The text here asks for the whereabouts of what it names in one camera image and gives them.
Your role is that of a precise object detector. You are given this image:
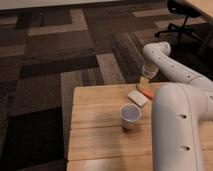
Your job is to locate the black office chair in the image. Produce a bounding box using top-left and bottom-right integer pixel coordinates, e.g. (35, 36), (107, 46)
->
(154, 0), (208, 46)

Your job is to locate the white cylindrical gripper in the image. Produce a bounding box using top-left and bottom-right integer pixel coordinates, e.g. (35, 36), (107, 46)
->
(139, 65), (158, 85)

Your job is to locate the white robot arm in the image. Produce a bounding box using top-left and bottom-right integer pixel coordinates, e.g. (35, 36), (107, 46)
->
(143, 42), (213, 171)

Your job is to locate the white sponge block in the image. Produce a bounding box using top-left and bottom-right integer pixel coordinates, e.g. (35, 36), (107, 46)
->
(128, 90), (148, 107)

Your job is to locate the wooden desk corner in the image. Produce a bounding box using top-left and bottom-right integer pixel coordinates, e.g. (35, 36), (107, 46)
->
(185, 0), (213, 21)

